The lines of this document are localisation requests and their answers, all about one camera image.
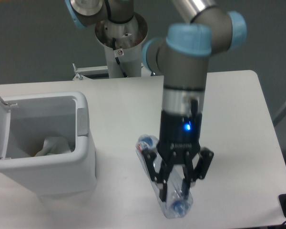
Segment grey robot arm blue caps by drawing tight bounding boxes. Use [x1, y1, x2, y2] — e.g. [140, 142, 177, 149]
[65, 0, 247, 202]

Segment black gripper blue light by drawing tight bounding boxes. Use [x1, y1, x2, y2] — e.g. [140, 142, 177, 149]
[143, 111, 214, 202]

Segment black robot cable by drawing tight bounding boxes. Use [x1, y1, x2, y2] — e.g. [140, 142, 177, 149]
[112, 37, 129, 78]

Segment clear plastic water bottle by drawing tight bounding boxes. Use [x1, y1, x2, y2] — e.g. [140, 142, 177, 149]
[136, 135, 193, 219]

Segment white plastic wrapper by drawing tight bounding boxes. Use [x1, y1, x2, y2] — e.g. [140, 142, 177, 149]
[34, 136, 72, 157]

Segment white plastic trash can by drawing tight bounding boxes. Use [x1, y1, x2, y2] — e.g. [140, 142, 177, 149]
[0, 91, 97, 196]

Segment white metal base frame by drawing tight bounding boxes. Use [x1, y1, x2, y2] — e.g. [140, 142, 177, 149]
[72, 62, 158, 81]

